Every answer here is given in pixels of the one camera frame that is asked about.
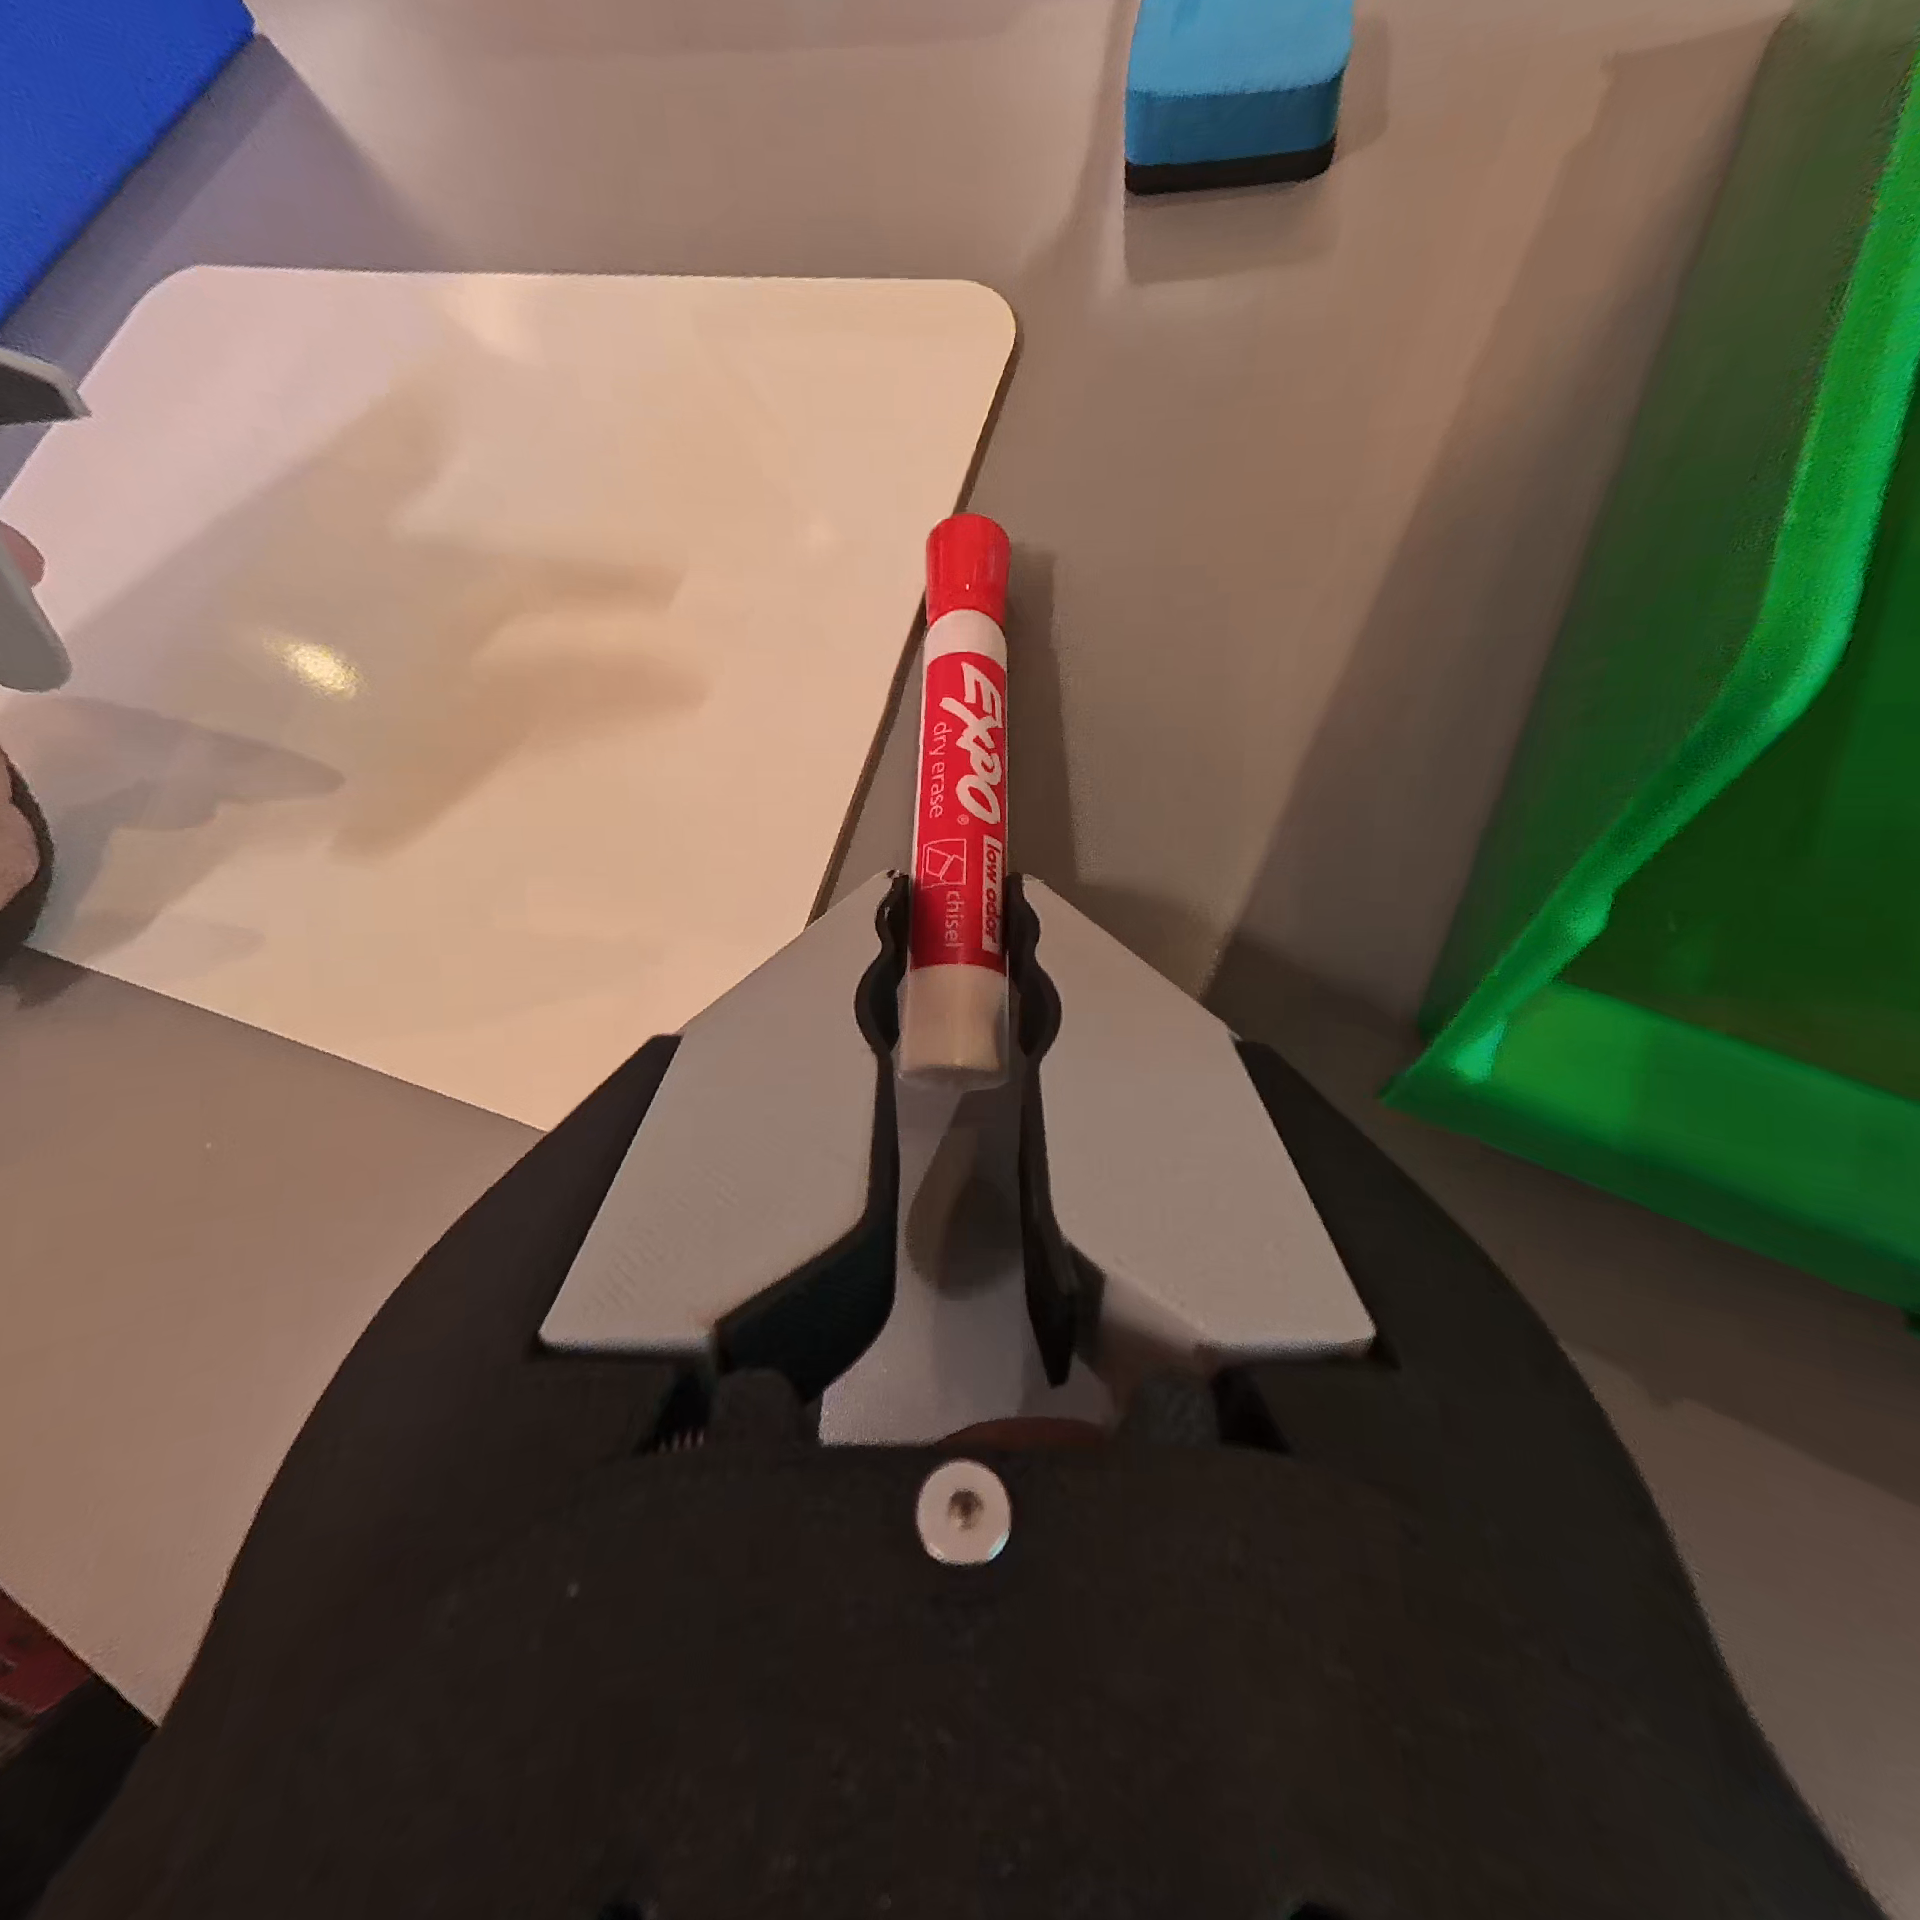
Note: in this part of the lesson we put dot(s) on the blue whiteboard eraser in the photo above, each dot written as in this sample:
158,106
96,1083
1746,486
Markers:
1231,90

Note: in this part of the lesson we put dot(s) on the white whiteboard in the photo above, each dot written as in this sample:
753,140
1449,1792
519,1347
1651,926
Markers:
523,674

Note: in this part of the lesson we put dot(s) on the blue plastic bin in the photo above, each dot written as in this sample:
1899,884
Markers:
90,120

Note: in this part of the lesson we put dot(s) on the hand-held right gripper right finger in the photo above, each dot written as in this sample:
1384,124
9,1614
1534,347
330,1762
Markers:
1184,1201

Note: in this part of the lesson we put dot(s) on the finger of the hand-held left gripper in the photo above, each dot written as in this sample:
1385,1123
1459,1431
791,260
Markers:
23,615
31,382

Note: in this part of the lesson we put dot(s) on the red dry erase marker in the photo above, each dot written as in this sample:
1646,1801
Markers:
955,750

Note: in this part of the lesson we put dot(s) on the green plastic bin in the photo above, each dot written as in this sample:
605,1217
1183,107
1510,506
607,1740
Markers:
1725,750

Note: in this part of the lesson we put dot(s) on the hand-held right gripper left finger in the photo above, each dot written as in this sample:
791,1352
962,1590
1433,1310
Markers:
734,1184

